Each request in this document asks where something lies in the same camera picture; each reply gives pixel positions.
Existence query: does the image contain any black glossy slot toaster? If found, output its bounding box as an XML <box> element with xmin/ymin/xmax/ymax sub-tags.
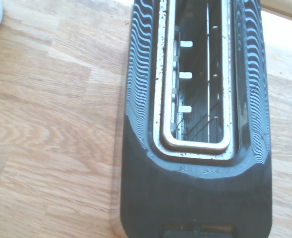
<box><xmin>109</xmin><ymin>0</ymin><xmax>273</xmax><ymax>238</ymax></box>

